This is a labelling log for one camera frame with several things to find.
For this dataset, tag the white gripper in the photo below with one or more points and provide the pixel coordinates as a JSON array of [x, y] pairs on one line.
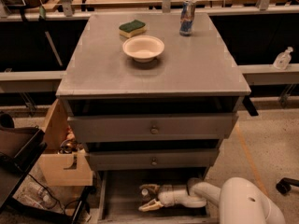
[[170, 195]]

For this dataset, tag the clear plastic water bottle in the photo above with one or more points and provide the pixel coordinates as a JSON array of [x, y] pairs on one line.
[[145, 195]]

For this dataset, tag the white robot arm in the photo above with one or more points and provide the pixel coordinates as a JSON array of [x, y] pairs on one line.
[[239, 201]]

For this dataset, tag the grey open bottom drawer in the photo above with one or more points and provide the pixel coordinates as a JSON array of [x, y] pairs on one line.
[[121, 197]]

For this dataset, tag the grey middle drawer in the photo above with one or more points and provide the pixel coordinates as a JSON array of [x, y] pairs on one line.
[[152, 159]]

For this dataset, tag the grey top drawer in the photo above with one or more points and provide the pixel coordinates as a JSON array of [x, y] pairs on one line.
[[90, 129]]

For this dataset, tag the grey drawer cabinet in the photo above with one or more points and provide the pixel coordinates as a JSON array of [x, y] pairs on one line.
[[195, 74]]

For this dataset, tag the plastic bottle on floor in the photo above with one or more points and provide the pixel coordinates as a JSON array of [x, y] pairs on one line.
[[41, 195]]

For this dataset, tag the clear soap dispenser bottle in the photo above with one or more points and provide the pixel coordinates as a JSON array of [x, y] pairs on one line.
[[283, 59]]

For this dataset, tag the light wooden box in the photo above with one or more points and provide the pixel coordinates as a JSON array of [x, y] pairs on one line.
[[62, 169]]

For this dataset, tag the black chair caster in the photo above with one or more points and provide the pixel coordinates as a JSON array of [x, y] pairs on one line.
[[284, 186]]

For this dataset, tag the black cart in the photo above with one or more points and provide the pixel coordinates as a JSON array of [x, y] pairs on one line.
[[20, 148]]

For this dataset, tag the white bowl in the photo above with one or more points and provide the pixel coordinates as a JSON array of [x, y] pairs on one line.
[[143, 48]]

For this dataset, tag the green yellow sponge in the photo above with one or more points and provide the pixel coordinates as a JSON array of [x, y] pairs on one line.
[[132, 28]]

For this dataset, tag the blue silver drink can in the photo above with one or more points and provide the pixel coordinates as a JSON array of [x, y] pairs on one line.
[[187, 17]]

